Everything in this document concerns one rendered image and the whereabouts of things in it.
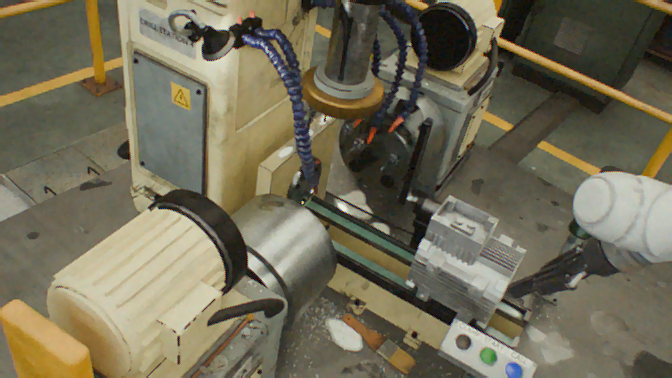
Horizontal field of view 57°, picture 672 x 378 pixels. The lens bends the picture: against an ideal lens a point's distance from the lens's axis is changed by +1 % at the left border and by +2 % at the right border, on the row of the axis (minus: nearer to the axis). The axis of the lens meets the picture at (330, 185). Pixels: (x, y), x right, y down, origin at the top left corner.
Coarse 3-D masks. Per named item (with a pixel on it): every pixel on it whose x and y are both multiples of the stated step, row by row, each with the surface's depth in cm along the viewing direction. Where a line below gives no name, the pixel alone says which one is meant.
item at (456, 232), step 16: (448, 208) 137; (464, 208) 136; (432, 224) 131; (448, 224) 134; (464, 224) 133; (480, 224) 136; (432, 240) 133; (448, 240) 130; (464, 240) 128; (464, 256) 130
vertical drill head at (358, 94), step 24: (336, 0) 118; (336, 24) 119; (360, 24) 117; (336, 48) 121; (360, 48) 120; (312, 72) 132; (336, 72) 124; (360, 72) 124; (312, 96) 125; (336, 96) 125; (360, 96) 126
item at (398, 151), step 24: (384, 96) 164; (408, 96) 163; (384, 120) 156; (408, 120) 156; (360, 144) 160; (384, 144) 159; (408, 144) 156; (432, 144) 162; (360, 168) 167; (384, 168) 154; (384, 192) 169
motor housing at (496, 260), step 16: (496, 240) 134; (416, 256) 134; (448, 256) 132; (480, 256) 130; (496, 256) 130; (512, 256) 131; (416, 272) 135; (448, 272) 130; (464, 272) 130; (480, 272) 130; (496, 272) 129; (512, 272) 127; (432, 288) 134; (448, 288) 132; (464, 288) 130; (448, 304) 135; (464, 304) 131; (480, 304) 129; (496, 304) 128; (480, 320) 132
